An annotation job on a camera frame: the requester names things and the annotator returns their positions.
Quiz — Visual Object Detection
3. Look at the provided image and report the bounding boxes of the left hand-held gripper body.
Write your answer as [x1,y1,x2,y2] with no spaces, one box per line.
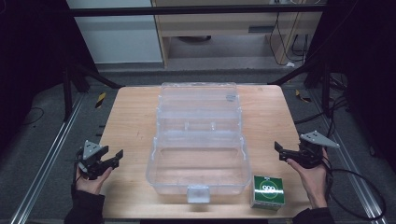
[76,139,110,181]

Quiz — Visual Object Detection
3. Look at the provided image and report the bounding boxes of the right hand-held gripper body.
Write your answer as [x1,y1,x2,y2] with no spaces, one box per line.
[297,130,341,170]

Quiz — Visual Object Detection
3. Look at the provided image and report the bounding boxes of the person's right hand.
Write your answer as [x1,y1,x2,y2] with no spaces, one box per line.
[286,148,331,210]

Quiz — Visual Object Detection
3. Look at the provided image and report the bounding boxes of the person's left hand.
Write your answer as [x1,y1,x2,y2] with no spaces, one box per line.
[75,165,114,196]

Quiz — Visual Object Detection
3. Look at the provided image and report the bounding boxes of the green and white carton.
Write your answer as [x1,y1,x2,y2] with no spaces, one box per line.
[249,175,287,212]

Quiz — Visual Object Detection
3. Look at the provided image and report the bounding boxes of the yellow and black tape strip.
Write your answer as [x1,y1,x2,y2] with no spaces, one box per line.
[294,89,313,104]
[94,91,107,109]

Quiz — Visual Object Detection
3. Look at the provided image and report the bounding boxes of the black metal stand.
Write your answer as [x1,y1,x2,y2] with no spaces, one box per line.
[267,57,334,119]
[61,60,125,123]

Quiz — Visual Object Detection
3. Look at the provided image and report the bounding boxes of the clear plastic storage box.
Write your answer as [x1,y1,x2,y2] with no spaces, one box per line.
[145,81,253,204]

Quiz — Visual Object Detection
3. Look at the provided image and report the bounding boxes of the white cabinet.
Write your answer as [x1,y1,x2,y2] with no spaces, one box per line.
[65,0,164,65]

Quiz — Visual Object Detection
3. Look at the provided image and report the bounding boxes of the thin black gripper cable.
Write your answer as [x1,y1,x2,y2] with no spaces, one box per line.
[66,152,84,185]

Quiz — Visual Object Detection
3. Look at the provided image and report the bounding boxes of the aluminium floor rail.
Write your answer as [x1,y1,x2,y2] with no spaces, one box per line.
[306,88,390,224]
[8,92,86,224]

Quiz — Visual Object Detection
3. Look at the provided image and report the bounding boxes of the black floor cables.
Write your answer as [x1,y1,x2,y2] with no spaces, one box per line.
[293,73,353,138]

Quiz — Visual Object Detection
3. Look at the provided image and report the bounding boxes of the black floor cable loop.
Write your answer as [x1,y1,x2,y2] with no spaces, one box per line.
[21,106,46,127]

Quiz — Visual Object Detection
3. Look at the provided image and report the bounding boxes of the black hanging cables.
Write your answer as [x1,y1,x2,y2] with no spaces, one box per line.
[268,11,311,67]

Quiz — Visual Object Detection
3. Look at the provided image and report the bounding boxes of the black horizontal frame bar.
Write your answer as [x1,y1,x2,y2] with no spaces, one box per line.
[65,5,327,18]

